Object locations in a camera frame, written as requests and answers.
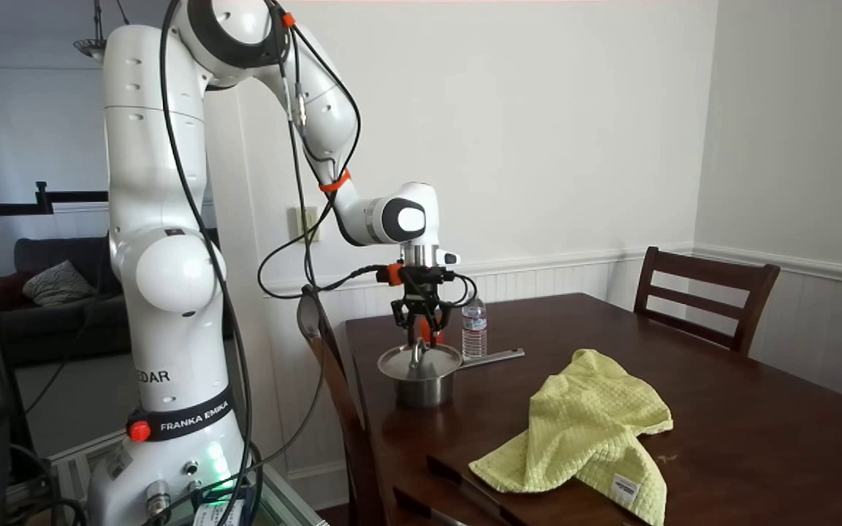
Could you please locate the grey sofa pillow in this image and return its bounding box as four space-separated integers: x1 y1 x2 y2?
21 257 99 307

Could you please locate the silver pot lid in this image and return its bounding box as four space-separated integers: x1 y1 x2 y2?
373 343 465 385

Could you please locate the white wall outlet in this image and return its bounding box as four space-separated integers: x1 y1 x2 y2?
287 201 320 245

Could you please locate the lime green towel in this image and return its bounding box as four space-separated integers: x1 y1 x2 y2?
465 345 678 526

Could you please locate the dark sofa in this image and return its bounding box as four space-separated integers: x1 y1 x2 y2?
0 232 135 372

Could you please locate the hanging ceiling lamp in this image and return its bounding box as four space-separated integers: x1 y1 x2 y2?
69 0 116 65

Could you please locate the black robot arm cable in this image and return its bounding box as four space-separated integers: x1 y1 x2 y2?
151 0 481 526

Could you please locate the clear plastic water bottle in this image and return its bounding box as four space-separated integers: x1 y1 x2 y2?
459 295 491 362

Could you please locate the dark wooden chair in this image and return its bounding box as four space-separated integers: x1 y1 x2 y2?
632 244 782 359
294 286 387 526

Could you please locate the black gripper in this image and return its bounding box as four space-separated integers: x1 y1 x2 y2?
392 285 453 353

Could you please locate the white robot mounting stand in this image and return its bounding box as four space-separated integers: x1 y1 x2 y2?
44 426 330 526

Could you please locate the silver pot with handle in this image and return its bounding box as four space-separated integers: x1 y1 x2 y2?
393 347 529 410

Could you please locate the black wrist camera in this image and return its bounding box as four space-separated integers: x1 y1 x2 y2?
399 264 459 289

